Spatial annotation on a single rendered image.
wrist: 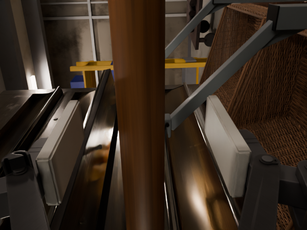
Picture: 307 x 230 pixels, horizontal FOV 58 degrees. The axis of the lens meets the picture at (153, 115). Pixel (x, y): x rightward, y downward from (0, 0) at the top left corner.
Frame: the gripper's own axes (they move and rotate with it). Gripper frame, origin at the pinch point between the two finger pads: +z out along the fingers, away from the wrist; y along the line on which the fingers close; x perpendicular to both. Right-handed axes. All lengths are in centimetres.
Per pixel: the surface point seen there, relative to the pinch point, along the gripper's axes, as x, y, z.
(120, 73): 4.3, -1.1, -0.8
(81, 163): -42, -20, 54
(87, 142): -42, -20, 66
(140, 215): -6.0, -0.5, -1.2
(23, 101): -56, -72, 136
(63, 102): -56, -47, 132
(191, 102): -14.5, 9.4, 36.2
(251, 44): -3.0, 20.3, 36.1
